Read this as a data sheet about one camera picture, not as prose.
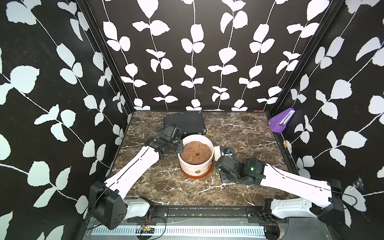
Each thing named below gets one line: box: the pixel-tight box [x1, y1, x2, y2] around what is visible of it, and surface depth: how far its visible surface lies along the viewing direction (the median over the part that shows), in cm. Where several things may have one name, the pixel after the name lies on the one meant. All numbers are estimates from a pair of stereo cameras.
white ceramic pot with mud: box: [177, 134, 215, 179], surface depth 86 cm
